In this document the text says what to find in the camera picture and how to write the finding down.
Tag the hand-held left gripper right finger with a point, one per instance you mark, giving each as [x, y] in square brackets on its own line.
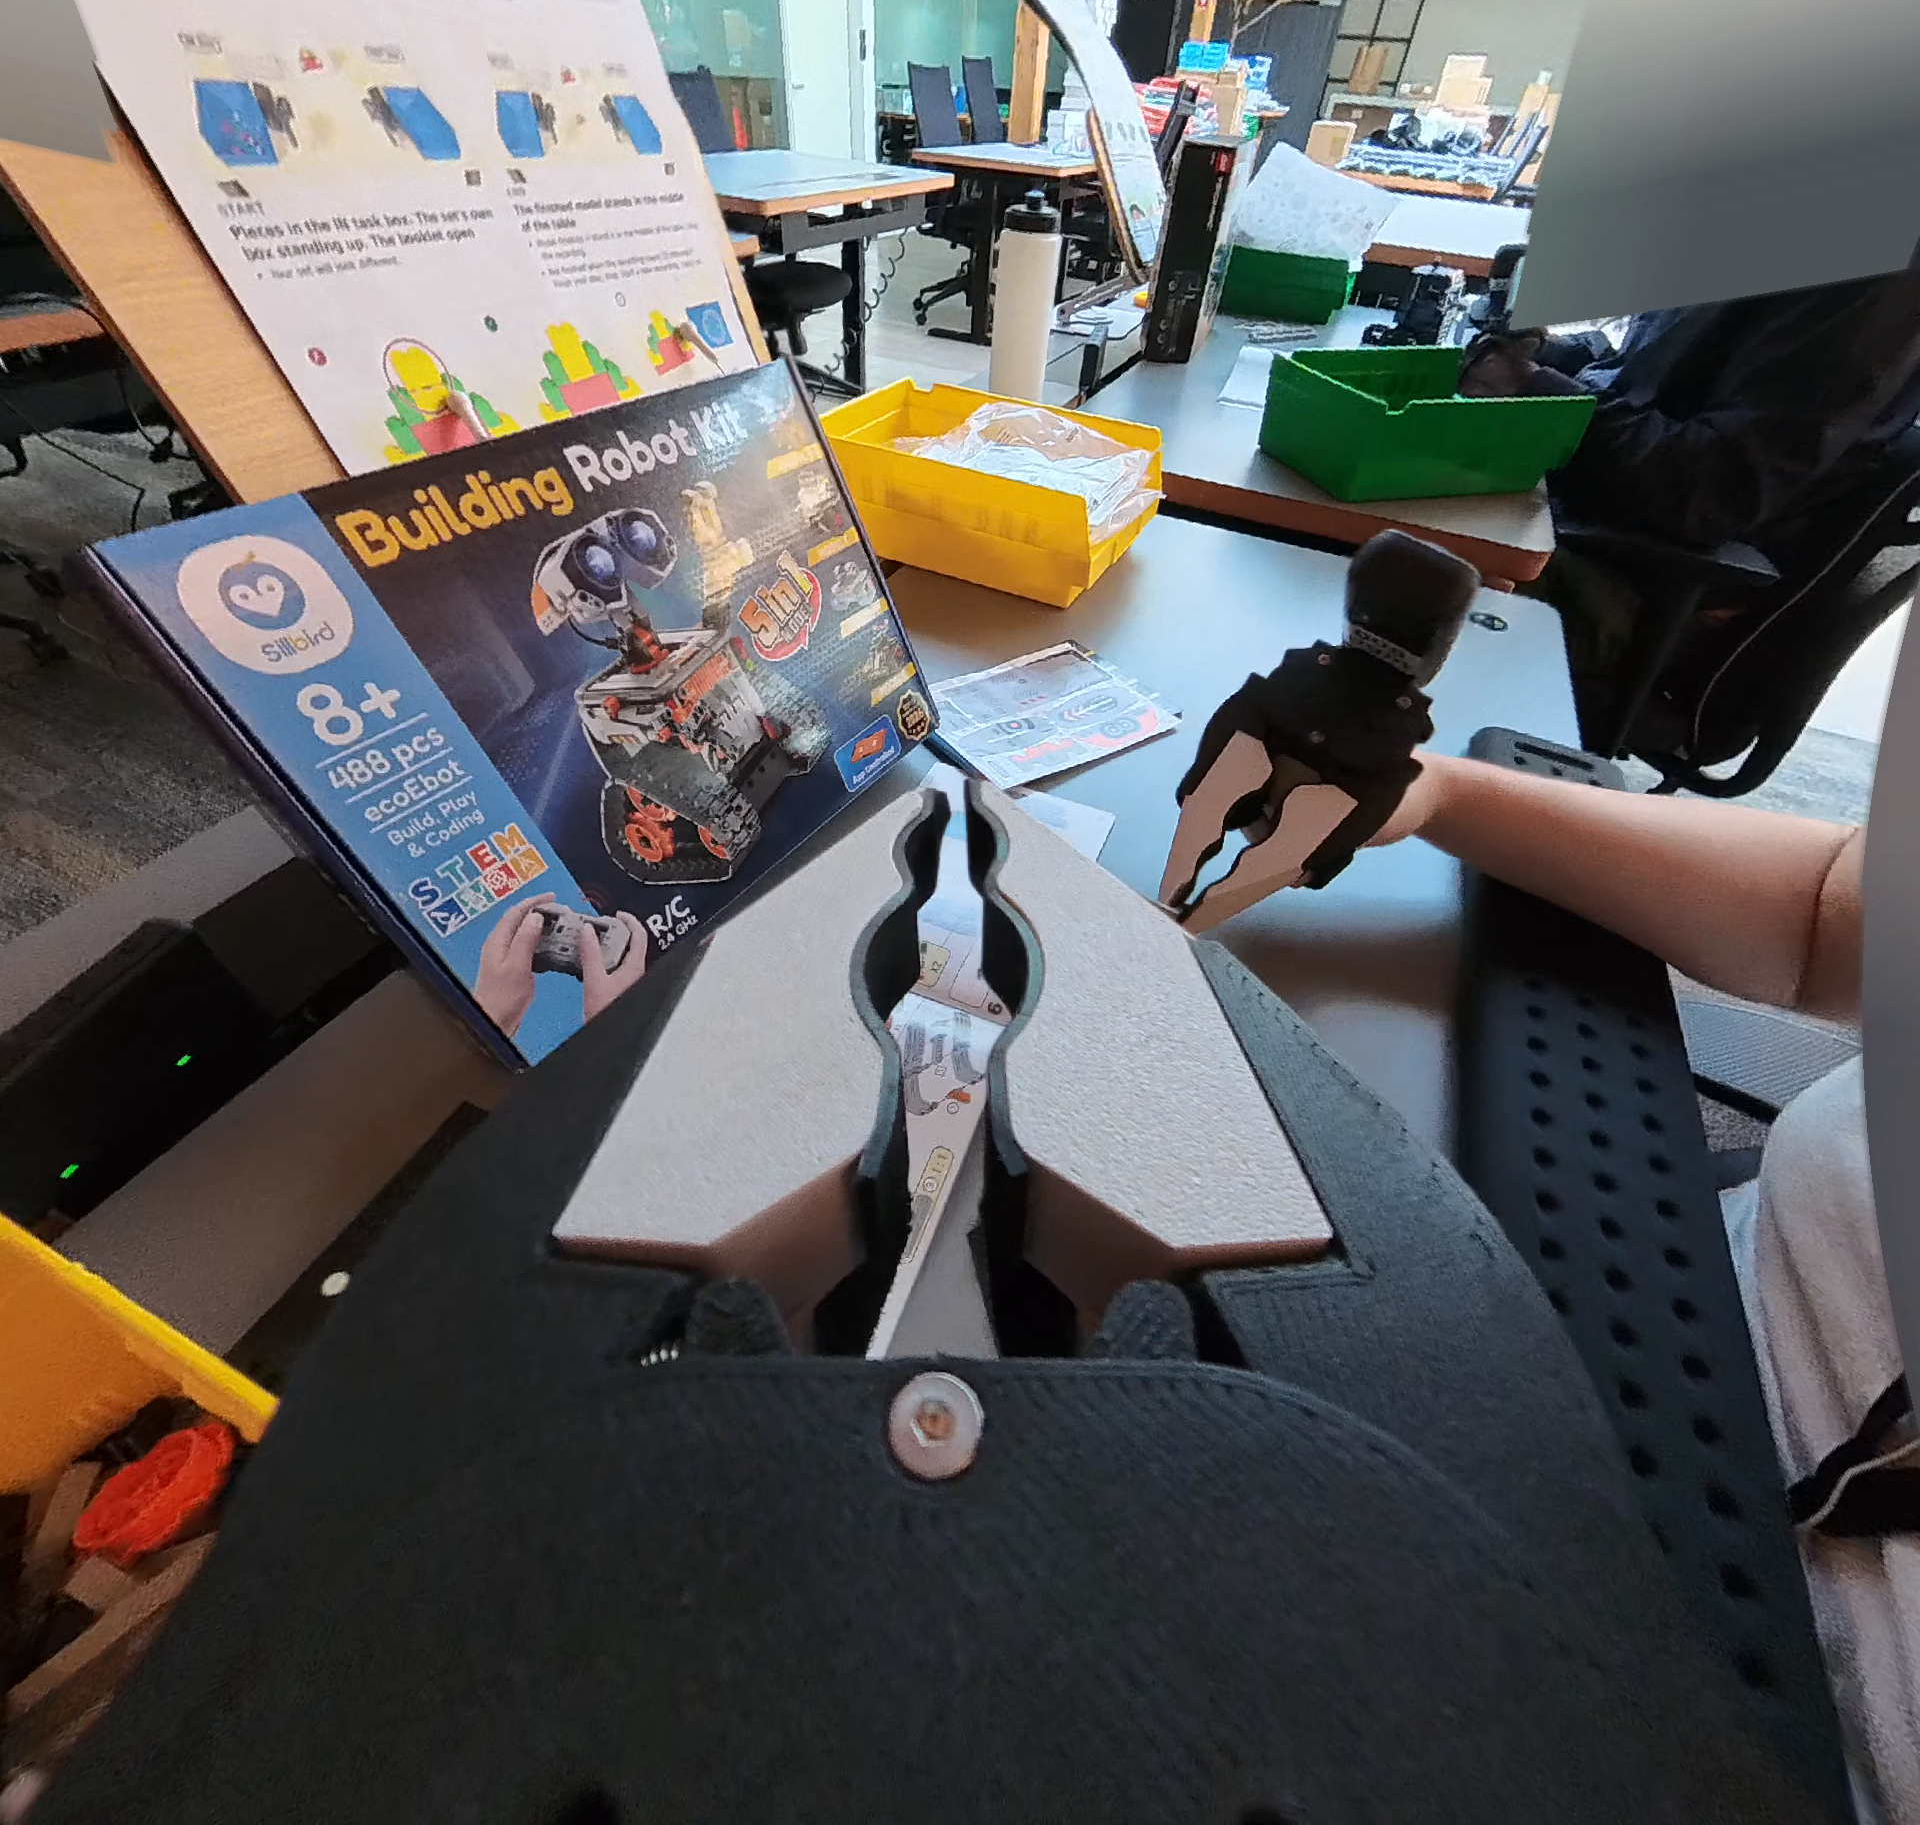
[1155, 1107]

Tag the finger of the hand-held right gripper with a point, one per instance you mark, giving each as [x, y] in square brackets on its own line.
[1212, 815]
[1277, 850]

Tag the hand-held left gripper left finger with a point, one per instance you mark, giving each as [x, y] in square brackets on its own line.
[720, 1087]

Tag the yellow plastic bin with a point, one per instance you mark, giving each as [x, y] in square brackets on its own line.
[75, 1344]
[957, 536]

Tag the person's right forearm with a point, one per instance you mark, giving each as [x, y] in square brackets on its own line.
[1651, 882]

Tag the grey desk with wooden edge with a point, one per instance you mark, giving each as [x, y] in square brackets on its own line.
[1199, 429]

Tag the wooden office desk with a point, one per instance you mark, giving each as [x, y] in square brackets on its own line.
[809, 176]
[1006, 156]

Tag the printed sticker sheet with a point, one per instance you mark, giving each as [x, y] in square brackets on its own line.
[1050, 714]

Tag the open instruction booklet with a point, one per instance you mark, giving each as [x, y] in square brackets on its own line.
[940, 1044]

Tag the green plastic bin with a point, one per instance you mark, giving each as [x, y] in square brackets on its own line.
[1396, 453]
[1277, 287]

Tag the clear plastic bags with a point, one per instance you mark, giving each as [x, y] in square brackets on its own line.
[1035, 453]

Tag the blue robot kit box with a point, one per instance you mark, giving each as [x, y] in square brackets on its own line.
[451, 743]

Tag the tall black carton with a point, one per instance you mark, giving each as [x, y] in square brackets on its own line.
[1191, 250]

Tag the black mesh office chair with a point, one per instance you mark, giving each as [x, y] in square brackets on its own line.
[1848, 627]

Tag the white paper sheet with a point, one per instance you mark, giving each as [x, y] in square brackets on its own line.
[1303, 207]

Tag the white water bottle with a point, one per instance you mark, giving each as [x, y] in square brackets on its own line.
[1027, 310]

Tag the black device with green light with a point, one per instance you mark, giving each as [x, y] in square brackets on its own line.
[136, 1059]

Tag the curved white poster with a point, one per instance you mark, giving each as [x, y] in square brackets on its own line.
[1099, 84]

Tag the pile of building parts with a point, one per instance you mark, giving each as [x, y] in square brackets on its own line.
[150, 1502]

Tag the person's white shirt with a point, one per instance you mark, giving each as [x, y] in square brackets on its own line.
[1848, 1302]

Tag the white printed instruction sheet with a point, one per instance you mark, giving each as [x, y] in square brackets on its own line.
[420, 207]

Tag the wooden display board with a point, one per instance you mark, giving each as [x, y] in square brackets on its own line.
[150, 310]

